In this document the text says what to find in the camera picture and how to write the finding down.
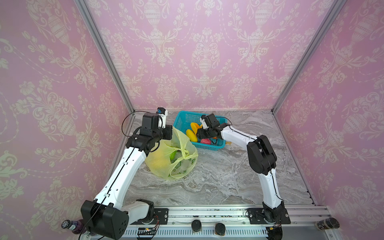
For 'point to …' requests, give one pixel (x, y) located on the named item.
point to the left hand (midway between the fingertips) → (171, 127)
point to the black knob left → (196, 225)
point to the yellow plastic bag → (158, 162)
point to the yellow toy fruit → (192, 136)
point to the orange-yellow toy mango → (194, 127)
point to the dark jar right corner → (328, 223)
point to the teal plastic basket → (183, 120)
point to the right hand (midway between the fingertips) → (200, 133)
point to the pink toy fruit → (205, 141)
